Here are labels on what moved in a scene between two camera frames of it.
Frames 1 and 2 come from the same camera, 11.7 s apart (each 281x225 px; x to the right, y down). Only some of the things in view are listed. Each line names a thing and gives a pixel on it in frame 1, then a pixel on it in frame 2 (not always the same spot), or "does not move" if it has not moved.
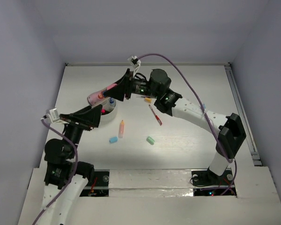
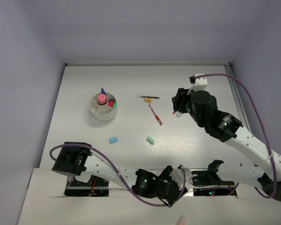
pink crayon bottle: (97, 95) to (102, 99)
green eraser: (150, 140) does not move
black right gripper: (118, 91) to (181, 95)
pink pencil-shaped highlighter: (122, 129) to (181, 221)
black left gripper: (75, 122) to (168, 172)
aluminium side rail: (256, 160) does not move
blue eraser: (113, 139) does not move
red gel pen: (155, 115) does not move
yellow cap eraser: (148, 100) does not move
